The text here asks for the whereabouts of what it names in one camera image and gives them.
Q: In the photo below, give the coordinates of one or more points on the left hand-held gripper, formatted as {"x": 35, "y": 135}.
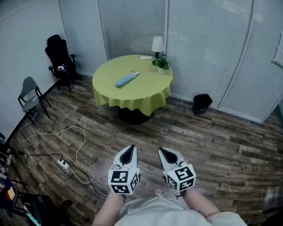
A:
{"x": 120, "y": 179}

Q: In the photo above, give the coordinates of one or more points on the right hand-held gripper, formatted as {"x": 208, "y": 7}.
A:
{"x": 180, "y": 176}

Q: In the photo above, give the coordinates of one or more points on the light blue umbrella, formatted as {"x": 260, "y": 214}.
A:
{"x": 125, "y": 80}

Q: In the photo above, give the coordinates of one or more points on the person's left forearm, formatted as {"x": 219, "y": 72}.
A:
{"x": 108, "y": 208}

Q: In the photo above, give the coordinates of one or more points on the person's right forearm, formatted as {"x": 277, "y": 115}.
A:
{"x": 198, "y": 201}

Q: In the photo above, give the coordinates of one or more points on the person's white shirt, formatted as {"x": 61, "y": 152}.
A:
{"x": 165, "y": 215}

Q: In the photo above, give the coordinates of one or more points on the black trash bin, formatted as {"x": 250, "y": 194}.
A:
{"x": 201, "y": 103}

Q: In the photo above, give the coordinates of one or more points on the round table with green cloth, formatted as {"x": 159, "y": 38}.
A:
{"x": 136, "y": 92}

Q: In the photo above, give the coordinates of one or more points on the green potted plant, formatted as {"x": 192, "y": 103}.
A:
{"x": 162, "y": 63}

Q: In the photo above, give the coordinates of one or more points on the black swivel chair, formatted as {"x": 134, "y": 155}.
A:
{"x": 42, "y": 208}

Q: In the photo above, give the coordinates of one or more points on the flat white box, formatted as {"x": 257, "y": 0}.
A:
{"x": 145, "y": 57}

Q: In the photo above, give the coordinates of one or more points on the pink item on office chair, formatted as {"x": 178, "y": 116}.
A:
{"x": 61, "y": 69}

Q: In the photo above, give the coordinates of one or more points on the white shade table lamp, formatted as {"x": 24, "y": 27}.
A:
{"x": 157, "y": 43}

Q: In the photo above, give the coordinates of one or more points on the grey folding chair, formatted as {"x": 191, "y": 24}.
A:
{"x": 29, "y": 88}

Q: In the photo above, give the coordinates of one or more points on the black office chair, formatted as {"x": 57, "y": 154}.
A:
{"x": 59, "y": 53}

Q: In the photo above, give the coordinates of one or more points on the blue stool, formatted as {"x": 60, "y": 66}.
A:
{"x": 4, "y": 194}

